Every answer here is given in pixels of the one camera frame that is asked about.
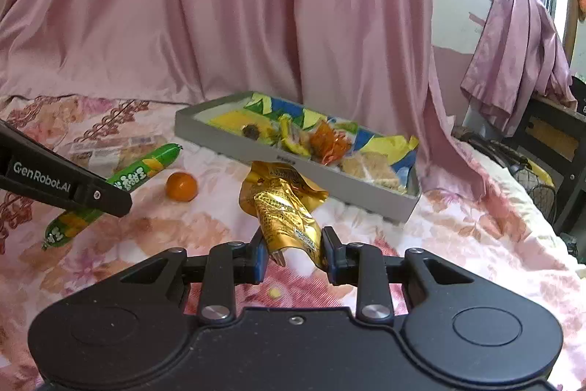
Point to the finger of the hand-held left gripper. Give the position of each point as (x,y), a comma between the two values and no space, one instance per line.
(103,201)

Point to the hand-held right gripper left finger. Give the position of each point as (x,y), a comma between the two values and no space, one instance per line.
(261,258)

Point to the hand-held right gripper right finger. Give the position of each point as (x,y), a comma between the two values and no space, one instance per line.
(333,256)

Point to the green sausage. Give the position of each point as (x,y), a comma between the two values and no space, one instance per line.
(146,164)

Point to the gold snack packet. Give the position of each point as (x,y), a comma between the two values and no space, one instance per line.
(279,203)

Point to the orange snack packet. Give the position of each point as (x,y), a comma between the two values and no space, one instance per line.
(325,141)

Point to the grey tray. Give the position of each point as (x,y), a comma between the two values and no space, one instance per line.
(229,146)

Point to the clear cracker packet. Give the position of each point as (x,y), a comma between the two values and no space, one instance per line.
(119,150)

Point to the orange tangerine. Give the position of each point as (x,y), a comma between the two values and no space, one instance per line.
(181,187)

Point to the beige cracker packet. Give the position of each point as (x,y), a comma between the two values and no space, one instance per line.
(371,169)

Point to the small yellow snack packets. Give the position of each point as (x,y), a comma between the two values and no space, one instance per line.
(295,141)

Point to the floral blanket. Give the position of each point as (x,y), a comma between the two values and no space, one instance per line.
(458,235)

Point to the blue and yellow snack bag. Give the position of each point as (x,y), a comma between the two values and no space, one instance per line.
(238,120)

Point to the dark striped bag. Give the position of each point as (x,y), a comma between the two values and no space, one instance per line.
(490,148)

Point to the large pink curtain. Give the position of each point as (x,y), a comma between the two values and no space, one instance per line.
(229,6)

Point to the wooden desk with shelves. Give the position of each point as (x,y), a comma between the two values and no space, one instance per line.
(549,139)

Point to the tied purple curtain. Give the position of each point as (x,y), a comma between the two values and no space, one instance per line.
(517,52)

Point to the orange hanging decoration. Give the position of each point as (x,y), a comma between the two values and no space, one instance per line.
(582,1)

